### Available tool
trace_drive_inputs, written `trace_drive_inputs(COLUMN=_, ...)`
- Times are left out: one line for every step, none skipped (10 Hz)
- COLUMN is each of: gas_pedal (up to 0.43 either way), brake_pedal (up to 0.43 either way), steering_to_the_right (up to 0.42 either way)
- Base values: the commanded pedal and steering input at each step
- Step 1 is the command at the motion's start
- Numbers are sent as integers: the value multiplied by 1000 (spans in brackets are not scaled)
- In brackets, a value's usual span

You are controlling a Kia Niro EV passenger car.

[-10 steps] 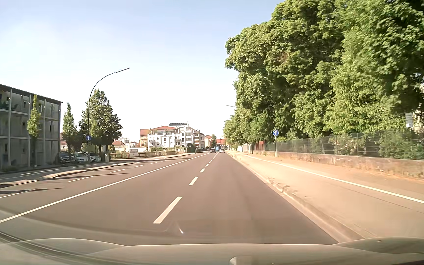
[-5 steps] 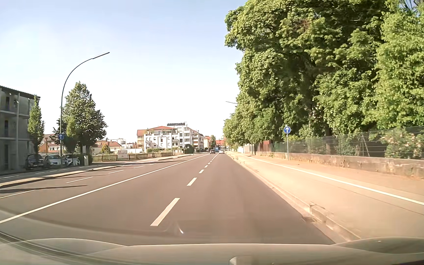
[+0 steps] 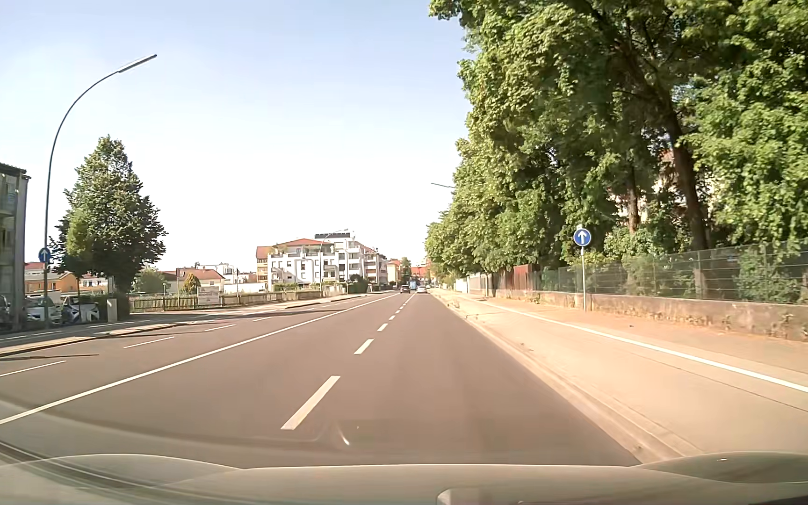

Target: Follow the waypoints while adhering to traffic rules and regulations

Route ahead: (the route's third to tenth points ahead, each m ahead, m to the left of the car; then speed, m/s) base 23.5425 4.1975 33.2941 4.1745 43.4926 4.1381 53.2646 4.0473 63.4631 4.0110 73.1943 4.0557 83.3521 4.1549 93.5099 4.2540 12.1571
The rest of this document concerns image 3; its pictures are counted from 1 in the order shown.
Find car's own bonnet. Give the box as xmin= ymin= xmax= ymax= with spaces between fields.
xmin=0 ymin=452 xmax=808 ymax=505

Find row of tall green trees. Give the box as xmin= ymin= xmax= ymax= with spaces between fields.
xmin=424 ymin=0 xmax=808 ymax=296

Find paved pavement with white line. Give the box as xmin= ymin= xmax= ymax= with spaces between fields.
xmin=431 ymin=289 xmax=808 ymax=462

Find low concrete wall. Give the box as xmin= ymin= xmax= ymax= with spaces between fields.
xmin=467 ymin=288 xmax=808 ymax=349

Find low wooden fence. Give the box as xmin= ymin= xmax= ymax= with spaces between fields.
xmin=128 ymin=289 xmax=349 ymax=314

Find tall curved lamp post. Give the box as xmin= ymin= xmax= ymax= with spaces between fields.
xmin=41 ymin=54 xmax=159 ymax=329

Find white parked car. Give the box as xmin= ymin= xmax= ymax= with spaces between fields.
xmin=23 ymin=297 xmax=63 ymax=326
xmin=60 ymin=295 xmax=102 ymax=324

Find low houses with red roofs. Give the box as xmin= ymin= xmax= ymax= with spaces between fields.
xmin=24 ymin=261 xmax=258 ymax=296

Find white buildings with red roofs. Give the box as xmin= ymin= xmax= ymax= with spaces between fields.
xmin=255 ymin=231 xmax=402 ymax=287

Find road markings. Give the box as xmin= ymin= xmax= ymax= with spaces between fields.
xmin=0 ymin=292 xmax=419 ymax=440

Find wire mesh fence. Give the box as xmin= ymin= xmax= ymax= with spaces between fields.
xmin=539 ymin=234 xmax=808 ymax=308

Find grey asphalt road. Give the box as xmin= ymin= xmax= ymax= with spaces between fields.
xmin=0 ymin=292 xmax=640 ymax=469

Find blue round arrow road sign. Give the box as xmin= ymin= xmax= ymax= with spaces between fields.
xmin=573 ymin=227 xmax=593 ymax=312

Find large green tree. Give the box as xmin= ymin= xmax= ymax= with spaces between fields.
xmin=50 ymin=135 xmax=168 ymax=296

